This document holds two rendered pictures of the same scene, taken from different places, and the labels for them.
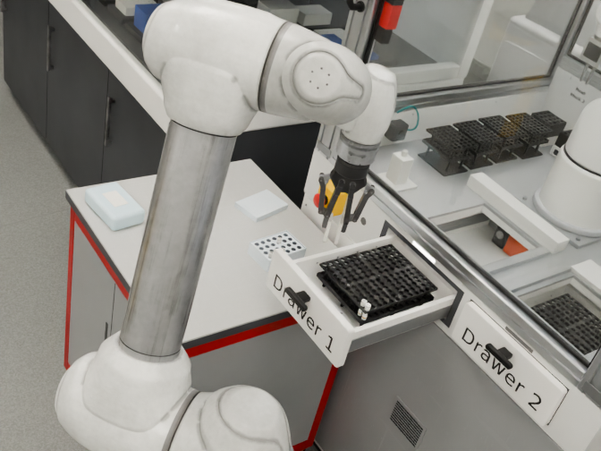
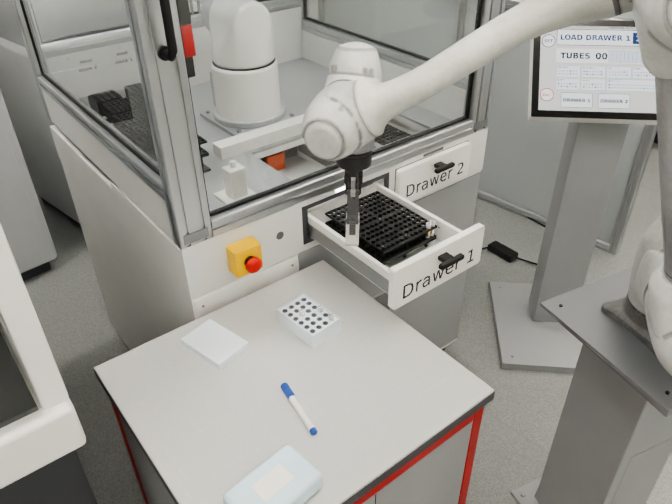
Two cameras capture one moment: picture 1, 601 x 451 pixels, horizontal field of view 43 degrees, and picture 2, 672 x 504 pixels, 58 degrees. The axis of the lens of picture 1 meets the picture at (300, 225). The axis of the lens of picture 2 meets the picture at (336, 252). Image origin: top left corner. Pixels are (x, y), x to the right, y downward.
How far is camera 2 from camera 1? 1.82 m
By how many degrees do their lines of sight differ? 67
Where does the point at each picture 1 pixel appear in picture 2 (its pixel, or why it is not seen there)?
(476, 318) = (410, 172)
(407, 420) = (384, 299)
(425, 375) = not seen: hidden behind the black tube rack
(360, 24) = (174, 72)
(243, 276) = (355, 347)
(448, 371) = not seen: hidden behind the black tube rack
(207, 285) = (386, 374)
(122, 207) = (290, 468)
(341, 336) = (479, 237)
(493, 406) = (432, 208)
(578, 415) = (475, 146)
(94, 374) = not seen: outside the picture
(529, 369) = (451, 156)
